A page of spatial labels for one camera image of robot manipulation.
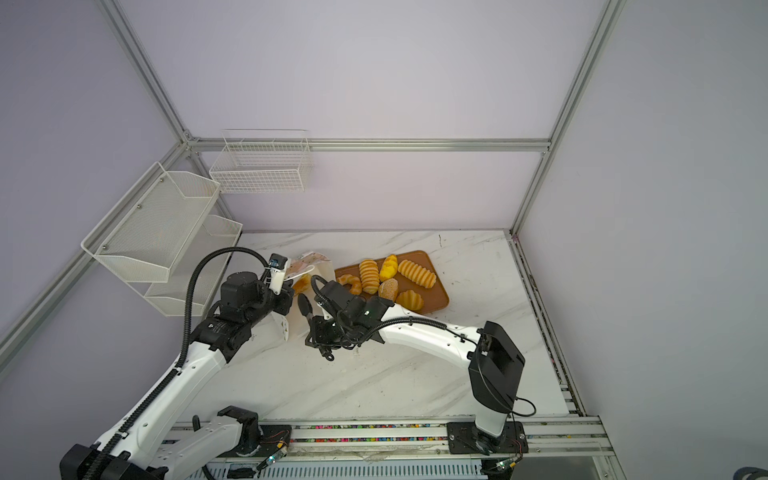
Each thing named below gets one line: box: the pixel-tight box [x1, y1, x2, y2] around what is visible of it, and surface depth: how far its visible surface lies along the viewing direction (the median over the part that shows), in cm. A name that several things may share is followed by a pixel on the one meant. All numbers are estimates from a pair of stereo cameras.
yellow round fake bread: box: [398, 259, 437, 288], surface depth 106 cm
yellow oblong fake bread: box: [380, 254, 399, 282], surface depth 107 cm
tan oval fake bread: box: [378, 278, 399, 302], surface depth 100 cm
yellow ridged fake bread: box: [359, 258, 380, 295], surface depth 106 cm
